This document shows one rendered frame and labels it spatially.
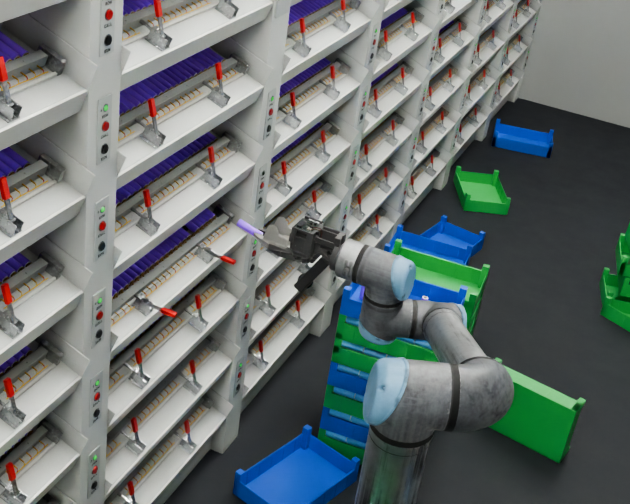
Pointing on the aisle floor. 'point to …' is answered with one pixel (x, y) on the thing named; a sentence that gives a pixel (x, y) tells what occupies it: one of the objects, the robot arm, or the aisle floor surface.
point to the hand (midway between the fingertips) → (260, 236)
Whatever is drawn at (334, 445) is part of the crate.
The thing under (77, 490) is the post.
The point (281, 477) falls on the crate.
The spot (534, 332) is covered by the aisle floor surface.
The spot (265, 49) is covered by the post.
